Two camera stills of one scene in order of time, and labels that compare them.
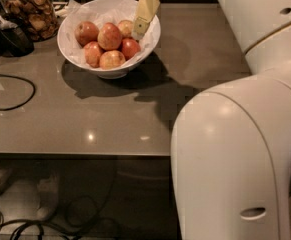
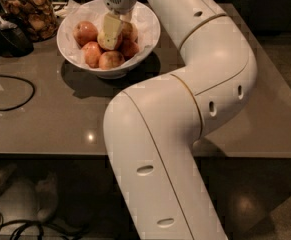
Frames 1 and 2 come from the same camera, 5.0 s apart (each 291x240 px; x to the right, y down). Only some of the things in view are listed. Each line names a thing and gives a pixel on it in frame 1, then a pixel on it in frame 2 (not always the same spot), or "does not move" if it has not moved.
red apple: x=125 y=28 does not move
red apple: x=130 y=48 does not move
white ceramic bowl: x=102 y=11 does not move
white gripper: x=146 y=13 to x=121 y=0
